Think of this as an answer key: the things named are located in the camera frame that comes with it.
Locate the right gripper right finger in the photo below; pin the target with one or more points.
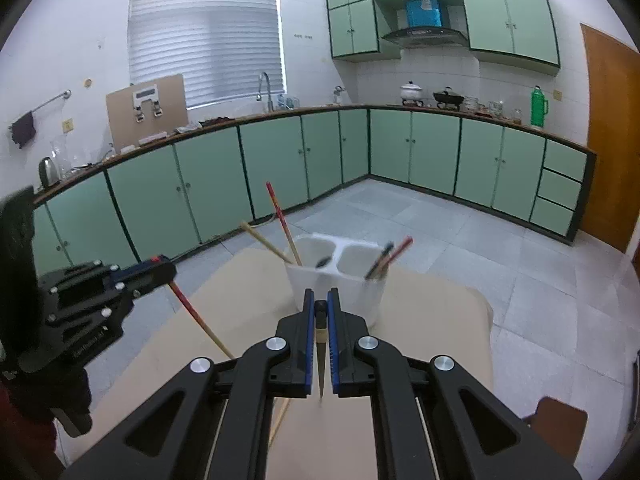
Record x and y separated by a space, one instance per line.
432 419

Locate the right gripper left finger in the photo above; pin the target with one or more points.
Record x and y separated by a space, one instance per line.
211 420

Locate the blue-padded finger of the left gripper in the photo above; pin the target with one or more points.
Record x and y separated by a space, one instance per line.
144 277

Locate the plain wooden chopstick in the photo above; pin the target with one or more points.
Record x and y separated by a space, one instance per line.
266 243

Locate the red-patterned chopstick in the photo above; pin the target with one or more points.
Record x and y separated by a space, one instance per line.
394 255
283 223
183 299

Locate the black chopstick one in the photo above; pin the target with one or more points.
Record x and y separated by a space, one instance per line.
378 261

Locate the kitchen faucet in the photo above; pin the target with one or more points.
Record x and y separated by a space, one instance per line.
264 90

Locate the lower green cabinets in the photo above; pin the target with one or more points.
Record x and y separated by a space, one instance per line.
192 189

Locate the green cabinets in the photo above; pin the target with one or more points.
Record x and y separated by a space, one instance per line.
518 33
192 189

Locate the brown chair seat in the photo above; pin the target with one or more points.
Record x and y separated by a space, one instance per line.
560 425

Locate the electric kettle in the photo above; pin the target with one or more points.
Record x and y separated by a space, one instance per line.
48 172

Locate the brown board with device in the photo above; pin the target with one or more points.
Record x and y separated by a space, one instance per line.
143 110

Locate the white utensil holder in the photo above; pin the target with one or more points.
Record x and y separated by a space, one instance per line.
338 262

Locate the window blind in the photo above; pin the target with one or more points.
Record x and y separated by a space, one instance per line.
220 47

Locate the left wooden door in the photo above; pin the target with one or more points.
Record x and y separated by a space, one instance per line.
612 210

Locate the black wok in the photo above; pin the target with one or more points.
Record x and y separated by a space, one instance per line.
447 99

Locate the white pot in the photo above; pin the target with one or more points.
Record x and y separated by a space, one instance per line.
411 94

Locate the green thermos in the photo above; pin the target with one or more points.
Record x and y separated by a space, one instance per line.
539 107

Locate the range hood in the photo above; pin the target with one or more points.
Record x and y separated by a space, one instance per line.
427 24

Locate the upper green cabinets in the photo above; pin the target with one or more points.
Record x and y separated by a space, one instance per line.
518 33

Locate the towel on rail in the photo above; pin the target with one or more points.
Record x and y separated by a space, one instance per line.
23 130

